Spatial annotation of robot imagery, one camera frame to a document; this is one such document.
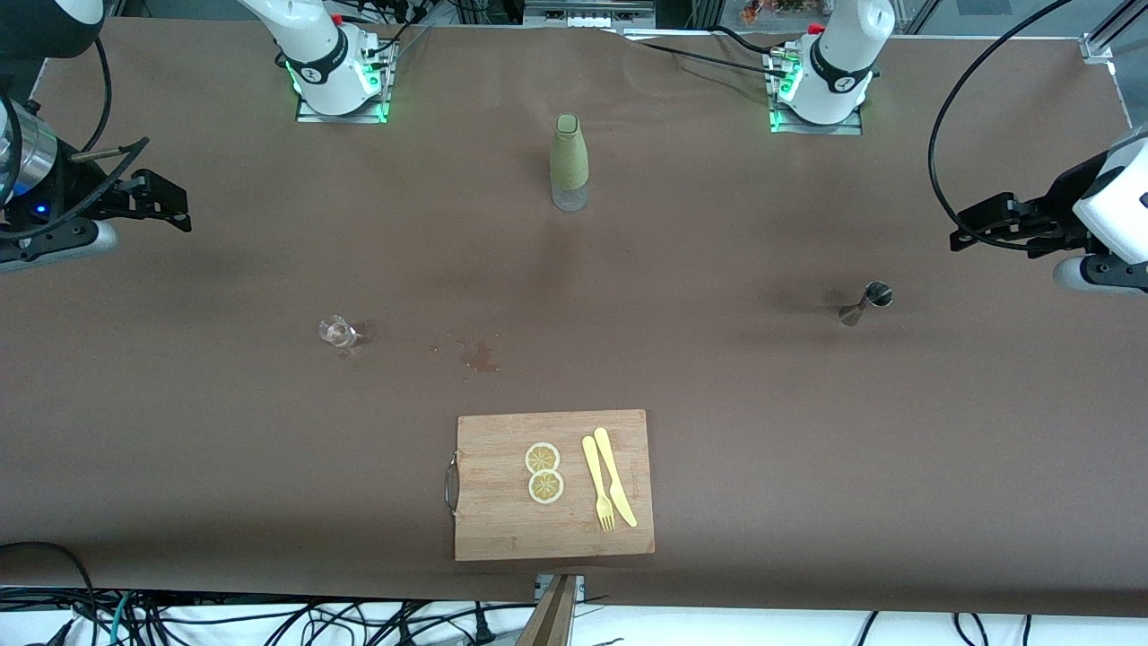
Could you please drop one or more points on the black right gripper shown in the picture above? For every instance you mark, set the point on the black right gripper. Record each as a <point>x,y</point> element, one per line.
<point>65,191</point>

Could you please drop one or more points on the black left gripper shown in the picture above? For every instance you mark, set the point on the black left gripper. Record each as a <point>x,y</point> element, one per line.
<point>1061,203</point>

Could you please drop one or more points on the steel double jigger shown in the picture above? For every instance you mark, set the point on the steel double jigger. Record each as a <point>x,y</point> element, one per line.
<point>877,294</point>

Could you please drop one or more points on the clear glass measuring cup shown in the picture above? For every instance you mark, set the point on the clear glass measuring cup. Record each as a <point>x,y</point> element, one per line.
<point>336,333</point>

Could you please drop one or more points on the brown table cover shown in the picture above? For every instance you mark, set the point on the brown table cover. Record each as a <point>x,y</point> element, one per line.
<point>807,449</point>

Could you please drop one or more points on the green sleeved glass bottle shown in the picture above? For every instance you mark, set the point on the green sleeved glass bottle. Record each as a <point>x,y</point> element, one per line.
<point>569,157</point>

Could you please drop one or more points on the lemon slice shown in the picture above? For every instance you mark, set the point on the lemon slice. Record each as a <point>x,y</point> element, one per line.
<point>543,458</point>
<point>545,487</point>

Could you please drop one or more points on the yellow plastic knife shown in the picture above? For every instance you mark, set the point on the yellow plastic knife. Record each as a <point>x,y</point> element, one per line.
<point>615,475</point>

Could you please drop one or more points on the bamboo cutting board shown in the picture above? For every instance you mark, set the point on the bamboo cutting board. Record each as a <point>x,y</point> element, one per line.
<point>502,520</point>

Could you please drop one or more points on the yellow plastic fork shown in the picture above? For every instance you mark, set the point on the yellow plastic fork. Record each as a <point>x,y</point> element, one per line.
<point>595,475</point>

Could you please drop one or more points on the black power plug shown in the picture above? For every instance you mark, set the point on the black power plug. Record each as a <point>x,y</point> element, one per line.
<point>482,628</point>

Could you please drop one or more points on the aluminium frame corner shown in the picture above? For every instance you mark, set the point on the aluminium frame corner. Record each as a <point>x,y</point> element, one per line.
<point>1099,45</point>

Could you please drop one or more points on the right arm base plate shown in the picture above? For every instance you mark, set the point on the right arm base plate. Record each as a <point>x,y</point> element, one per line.
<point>341,117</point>

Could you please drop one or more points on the grey metal rail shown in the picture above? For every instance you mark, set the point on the grey metal rail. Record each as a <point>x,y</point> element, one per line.
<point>583,13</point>

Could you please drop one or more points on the small metal bracket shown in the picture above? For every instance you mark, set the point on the small metal bracket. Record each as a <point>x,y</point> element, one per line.
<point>541,585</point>

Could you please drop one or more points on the wooden post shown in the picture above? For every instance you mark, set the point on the wooden post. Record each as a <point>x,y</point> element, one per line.
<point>552,619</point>

